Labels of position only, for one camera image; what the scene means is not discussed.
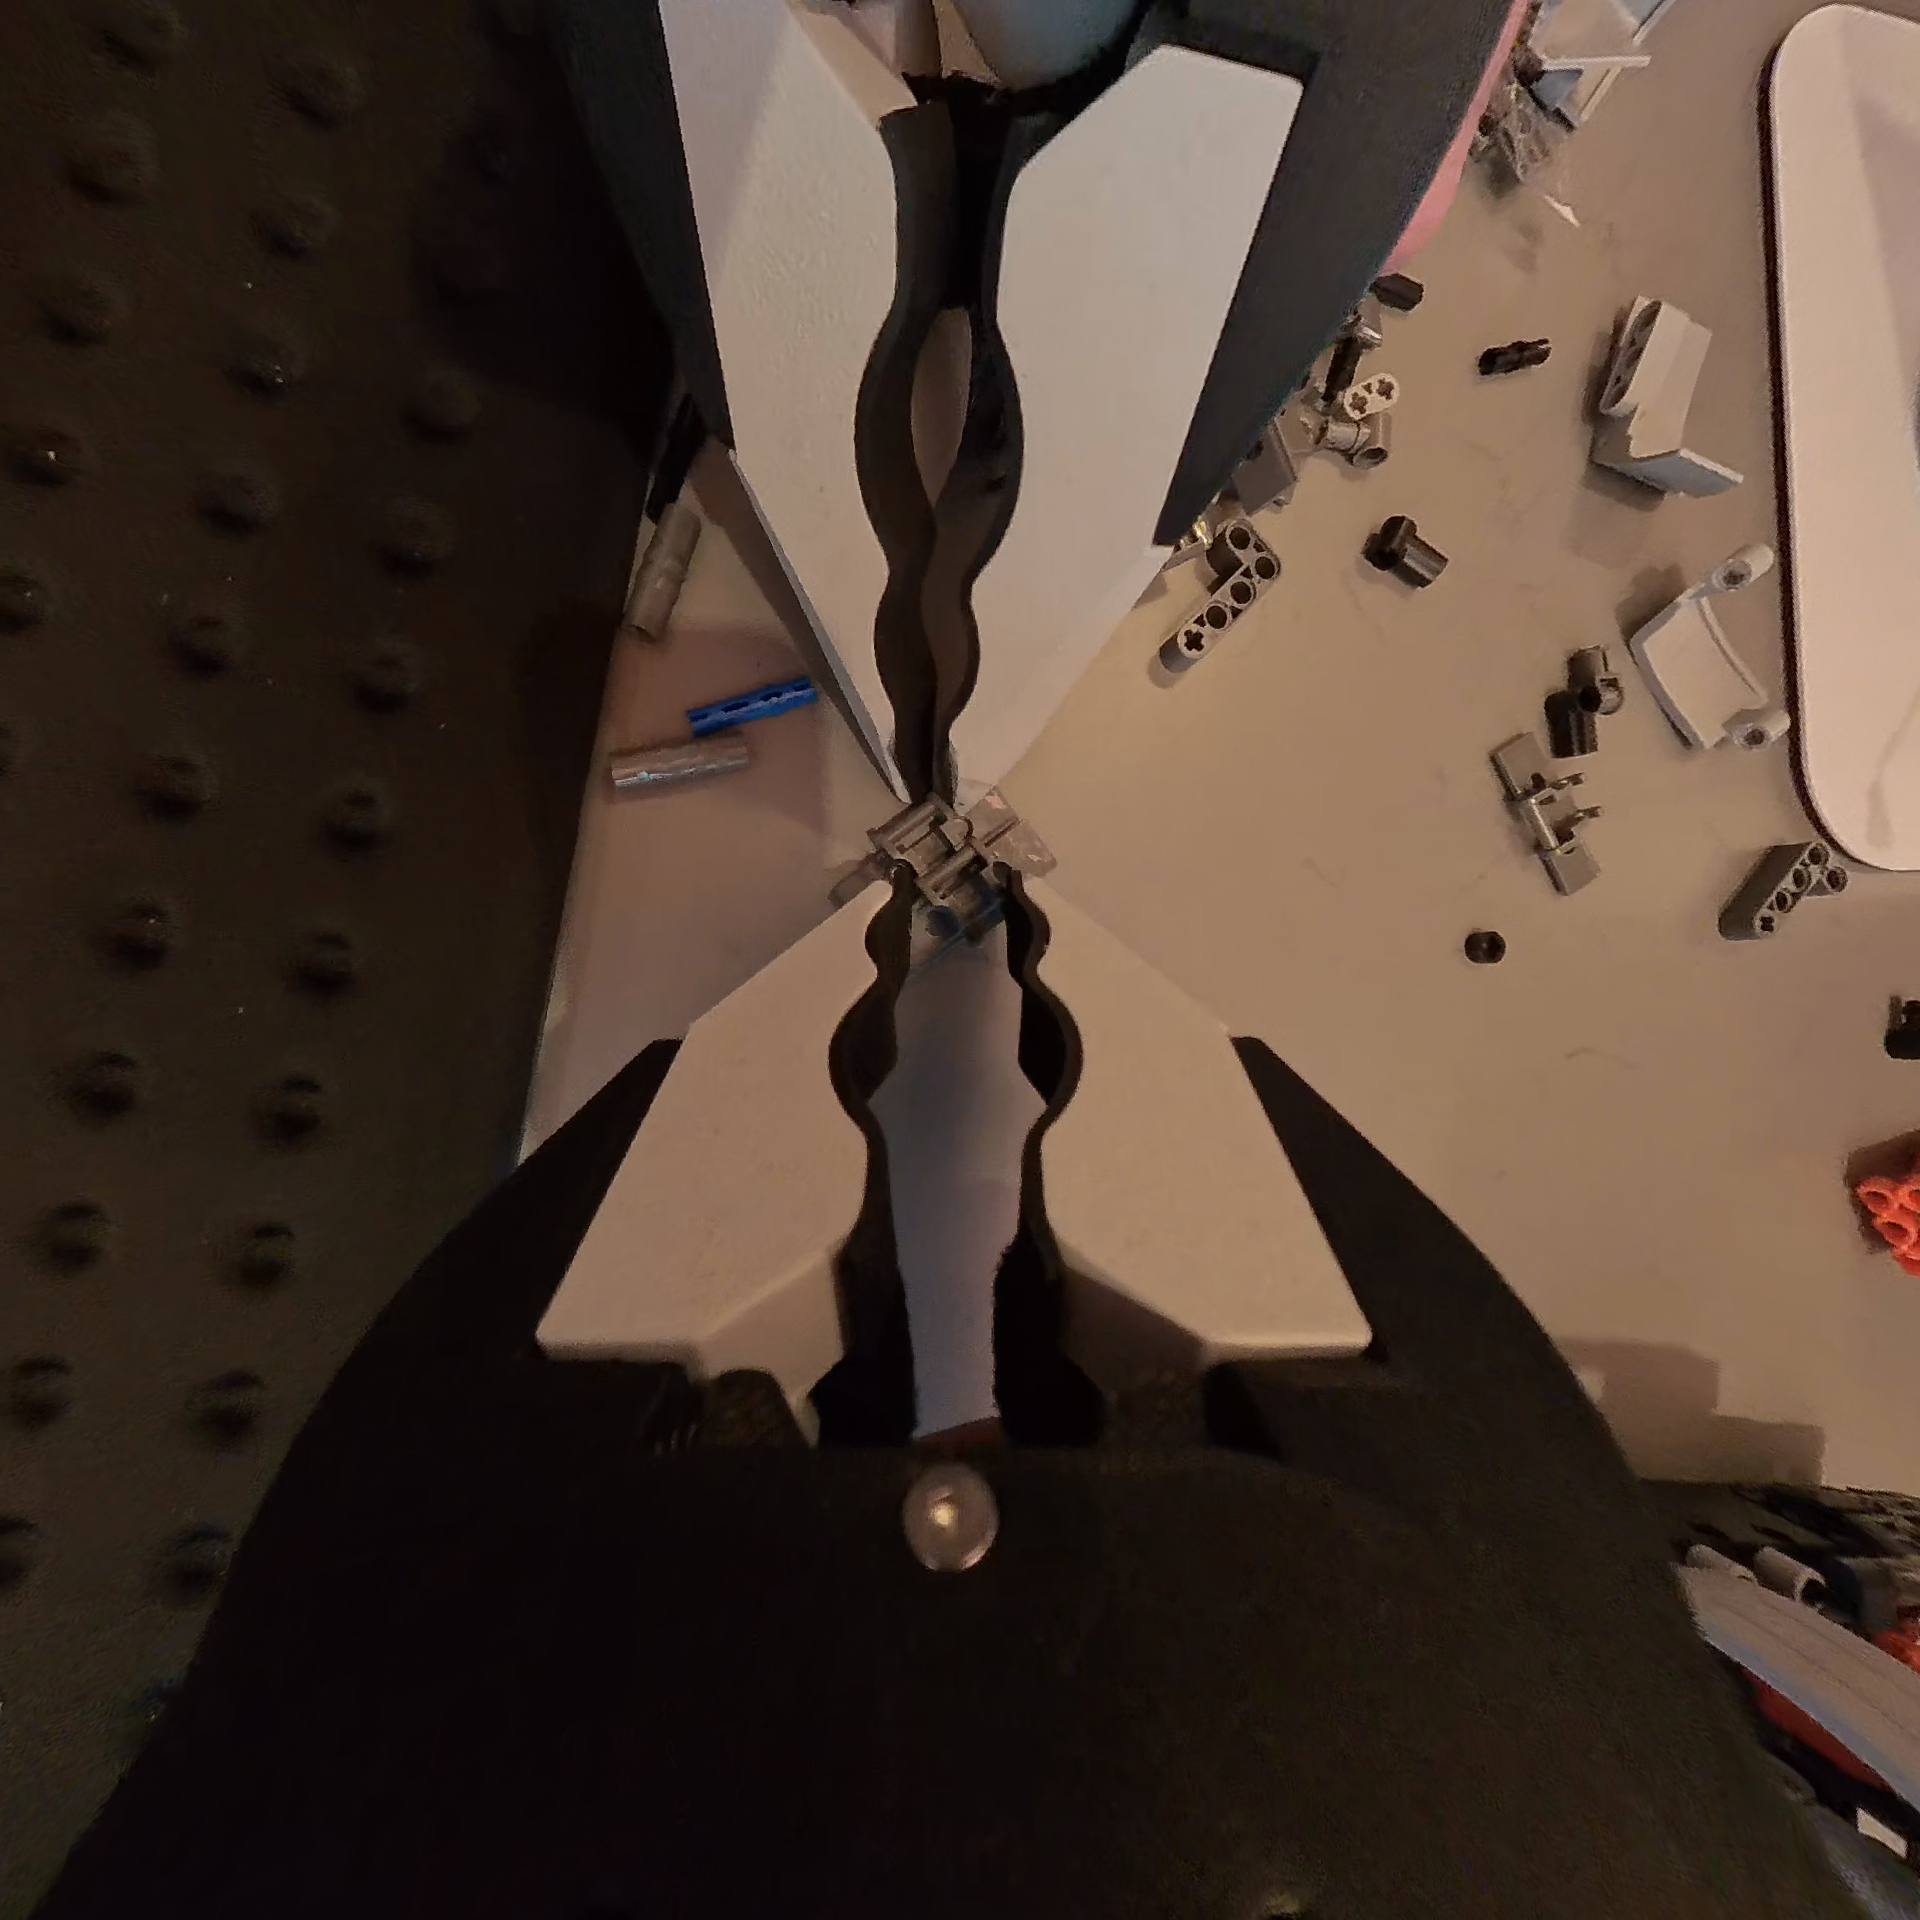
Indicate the black dimpled foam pad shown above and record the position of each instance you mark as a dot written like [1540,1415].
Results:
[270,748]

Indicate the white rounded tray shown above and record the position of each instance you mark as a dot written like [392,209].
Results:
[1860,451]

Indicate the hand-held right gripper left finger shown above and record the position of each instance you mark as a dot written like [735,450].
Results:
[705,1201]

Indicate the grey perforated beam assembly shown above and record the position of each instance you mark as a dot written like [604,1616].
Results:
[1222,593]

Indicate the blue plastic pin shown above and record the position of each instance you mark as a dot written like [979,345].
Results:
[749,705]

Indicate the grey tube connector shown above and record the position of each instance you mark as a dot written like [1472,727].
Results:
[681,765]

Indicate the grey angled holed beam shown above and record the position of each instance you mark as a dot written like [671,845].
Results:
[1782,894]

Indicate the black angled connector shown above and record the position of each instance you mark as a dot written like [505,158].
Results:
[1902,1027]

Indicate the black and grey connector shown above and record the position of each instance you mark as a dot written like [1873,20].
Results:
[1582,697]

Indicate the pile of grey clip plates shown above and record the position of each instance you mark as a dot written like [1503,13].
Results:
[1319,420]

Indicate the heap of pale blue panels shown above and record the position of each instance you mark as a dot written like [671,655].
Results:
[1591,60]

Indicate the grey plate with clips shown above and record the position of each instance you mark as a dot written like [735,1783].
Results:
[1546,811]

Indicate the black round connector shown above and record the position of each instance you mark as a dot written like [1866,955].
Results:
[1405,546]

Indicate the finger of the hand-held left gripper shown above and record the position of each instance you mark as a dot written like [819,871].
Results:
[780,302]
[1142,302]

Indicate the orange plastic wedge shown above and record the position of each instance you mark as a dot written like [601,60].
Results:
[1892,1209]

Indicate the person's left hand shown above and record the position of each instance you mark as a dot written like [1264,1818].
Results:
[1476,135]

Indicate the small black pin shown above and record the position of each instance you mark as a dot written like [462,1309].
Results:
[1517,358]

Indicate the toy set cardboard box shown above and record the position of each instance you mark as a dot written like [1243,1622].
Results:
[1799,1650]

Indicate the grey clip plate assembly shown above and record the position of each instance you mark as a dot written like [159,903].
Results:
[945,864]

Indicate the pale grey angled panel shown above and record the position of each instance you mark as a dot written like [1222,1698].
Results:
[1656,405]

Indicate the grey tube with black axle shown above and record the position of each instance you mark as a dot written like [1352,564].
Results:
[665,570]

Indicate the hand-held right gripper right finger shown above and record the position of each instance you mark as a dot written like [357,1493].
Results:
[1199,1201]

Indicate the pale curved panel with pins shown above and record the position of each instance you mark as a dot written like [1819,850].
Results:
[1703,660]

